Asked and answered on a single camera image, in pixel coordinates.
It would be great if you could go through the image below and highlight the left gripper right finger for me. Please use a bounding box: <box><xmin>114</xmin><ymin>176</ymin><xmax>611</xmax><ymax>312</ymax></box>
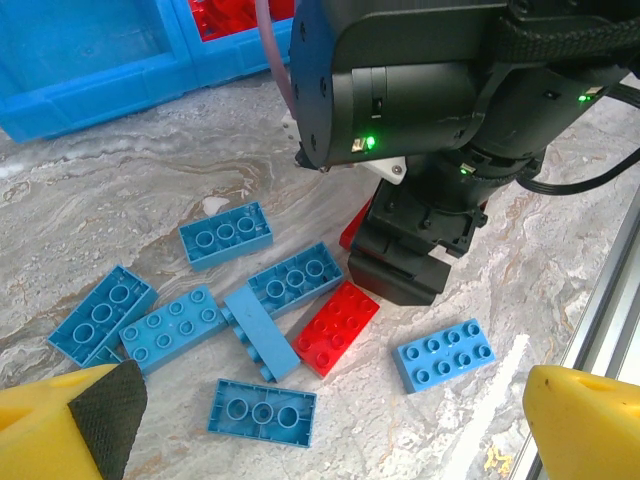
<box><xmin>522</xmin><ymin>364</ymin><xmax>640</xmax><ymax>480</ymax></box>

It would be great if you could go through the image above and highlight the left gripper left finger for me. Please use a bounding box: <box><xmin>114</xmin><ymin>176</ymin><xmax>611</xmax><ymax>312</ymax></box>
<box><xmin>0</xmin><ymin>358</ymin><xmax>150</xmax><ymax>480</ymax></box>

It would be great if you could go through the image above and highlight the blue lego brick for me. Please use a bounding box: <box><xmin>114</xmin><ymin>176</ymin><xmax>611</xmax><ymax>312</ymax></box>
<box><xmin>178</xmin><ymin>201</ymin><xmax>275</xmax><ymax>273</ymax></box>
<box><xmin>390</xmin><ymin>318</ymin><xmax>497</xmax><ymax>395</ymax></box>
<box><xmin>118</xmin><ymin>284</ymin><xmax>231</xmax><ymax>376</ymax></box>
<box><xmin>82</xmin><ymin>345</ymin><xmax>126</xmax><ymax>370</ymax></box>
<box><xmin>219</xmin><ymin>285</ymin><xmax>302</xmax><ymax>384</ymax></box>
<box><xmin>47</xmin><ymin>264</ymin><xmax>160</xmax><ymax>366</ymax></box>
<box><xmin>207</xmin><ymin>378</ymin><xmax>319</xmax><ymax>448</ymax></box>
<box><xmin>246</xmin><ymin>242</ymin><xmax>345</xmax><ymax>321</ymax></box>

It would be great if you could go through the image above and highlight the red lego brick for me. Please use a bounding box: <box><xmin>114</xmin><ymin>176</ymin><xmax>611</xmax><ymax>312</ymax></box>
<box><xmin>338</xmin><ymin>198</ymin><xmax>375</xmax><ymax>251</ymax></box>
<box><xmin>291</xmin><ymin>279</ymin><xmax>381</xmax><ymax>382</ymax></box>

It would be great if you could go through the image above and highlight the blue plastic bin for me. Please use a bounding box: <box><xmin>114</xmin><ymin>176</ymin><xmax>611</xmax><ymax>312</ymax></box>
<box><xmin>172</xmin><ymin>0</ymin><xmax>295</xmax><ymax>90</ymax></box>
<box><xmin>0</xmin><ymin>0</ymin><xmax>195</xmax><ymax>145</ymax></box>

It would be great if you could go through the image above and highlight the wide aluminium mounting rail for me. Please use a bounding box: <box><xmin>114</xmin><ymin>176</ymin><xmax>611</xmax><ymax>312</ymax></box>
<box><xmin>509</xmin><ymin>197</ymin><xmax>640</xmax><ymax>480</ymax></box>

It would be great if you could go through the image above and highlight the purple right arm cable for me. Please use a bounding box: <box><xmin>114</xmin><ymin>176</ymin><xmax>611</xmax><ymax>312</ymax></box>
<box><xmin>257</xmin><ymin>0</ymin><xmax>297</xmax><ymax>114</ymax></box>

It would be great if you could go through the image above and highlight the black braided cable sleeve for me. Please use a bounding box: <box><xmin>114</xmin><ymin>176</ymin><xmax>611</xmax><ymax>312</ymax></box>
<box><xmin>499</xmin><ymin>17</ymin><xmax>640</xmax><ymax>69</ymax></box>

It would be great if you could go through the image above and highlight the thin black cable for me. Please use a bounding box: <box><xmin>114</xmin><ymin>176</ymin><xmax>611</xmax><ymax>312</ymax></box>
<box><xmin>517</xmin><ymin>147</ymin><xmax>640</xmax><ymax>197</ymax></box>

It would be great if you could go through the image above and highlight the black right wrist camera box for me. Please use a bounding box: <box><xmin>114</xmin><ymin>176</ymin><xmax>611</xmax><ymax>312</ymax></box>
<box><xmin>347</xmin><ymin>234</ymin><xmax>452</xmax><ymax>309</ymax></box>

